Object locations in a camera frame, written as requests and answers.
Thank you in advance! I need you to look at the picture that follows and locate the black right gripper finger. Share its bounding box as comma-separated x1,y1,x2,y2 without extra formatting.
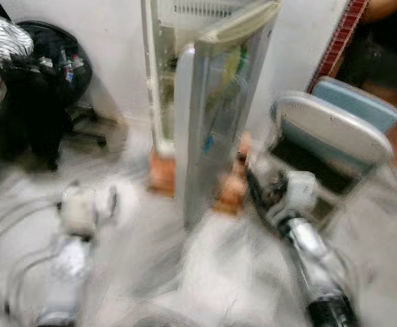
244,162,266,205

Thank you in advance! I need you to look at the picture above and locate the small silver fridge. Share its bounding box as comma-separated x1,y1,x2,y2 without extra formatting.
141,0,282,232

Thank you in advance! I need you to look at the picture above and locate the brick and wood fridge base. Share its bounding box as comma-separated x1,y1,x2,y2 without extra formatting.
147,133,251,217

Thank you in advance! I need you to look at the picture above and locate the white blue folding chair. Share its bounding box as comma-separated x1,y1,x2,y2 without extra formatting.
265,76,397,229

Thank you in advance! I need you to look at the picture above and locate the black jacket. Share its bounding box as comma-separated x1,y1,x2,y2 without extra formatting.
0,65,73,164

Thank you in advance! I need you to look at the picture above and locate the black office chair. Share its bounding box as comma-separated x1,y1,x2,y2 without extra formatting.
18,20,110,171

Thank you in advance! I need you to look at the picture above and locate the black white striped cloth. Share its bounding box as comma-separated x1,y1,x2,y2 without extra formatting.
0,12,35,67

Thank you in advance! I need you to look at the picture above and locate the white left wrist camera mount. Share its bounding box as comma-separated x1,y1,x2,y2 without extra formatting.
60,184,99,238

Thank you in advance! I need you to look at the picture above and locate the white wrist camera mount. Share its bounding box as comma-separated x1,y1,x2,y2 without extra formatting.
285,170,319,214
60,184,99,238

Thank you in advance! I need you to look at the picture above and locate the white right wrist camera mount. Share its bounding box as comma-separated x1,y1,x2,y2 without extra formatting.
285,170,319,214

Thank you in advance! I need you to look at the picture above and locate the red tiled wall strip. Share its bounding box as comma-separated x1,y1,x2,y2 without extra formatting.
307,0,370,94

